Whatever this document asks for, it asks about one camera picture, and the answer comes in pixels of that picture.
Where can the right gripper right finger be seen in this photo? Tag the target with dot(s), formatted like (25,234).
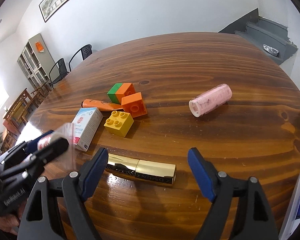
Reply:
(254,218)

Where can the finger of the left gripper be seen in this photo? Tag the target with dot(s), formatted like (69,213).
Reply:
(38,159)
(37,139)

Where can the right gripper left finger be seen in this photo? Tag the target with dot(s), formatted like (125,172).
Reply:
(41,218)

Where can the gold lipstick tube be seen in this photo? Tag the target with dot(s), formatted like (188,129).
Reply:
(126,167)

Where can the person's left hand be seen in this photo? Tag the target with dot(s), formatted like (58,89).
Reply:
(10,222)

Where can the wooden chairs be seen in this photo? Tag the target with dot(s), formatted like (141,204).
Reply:
(19,112)

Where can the white red medicine box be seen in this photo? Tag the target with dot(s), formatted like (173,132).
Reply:
(86,123)

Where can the orange carrot toy tube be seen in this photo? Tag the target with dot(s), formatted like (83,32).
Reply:
(101,105)

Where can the black metal chair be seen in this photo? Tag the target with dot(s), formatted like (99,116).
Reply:
(85,52)
(58,72)

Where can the grey glass cabinet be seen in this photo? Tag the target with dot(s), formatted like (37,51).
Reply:
(36,61)

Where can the yellow toy block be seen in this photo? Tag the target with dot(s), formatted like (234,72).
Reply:
(119,123)

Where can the green orange toy block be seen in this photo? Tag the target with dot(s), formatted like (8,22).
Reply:
(120,90)

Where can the pink patterned roll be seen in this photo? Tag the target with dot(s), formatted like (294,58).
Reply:
(210,100)

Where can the foil tray on stairs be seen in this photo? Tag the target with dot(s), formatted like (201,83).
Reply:
(272,51)

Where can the grey staircase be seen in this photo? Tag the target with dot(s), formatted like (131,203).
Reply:
(259,30)

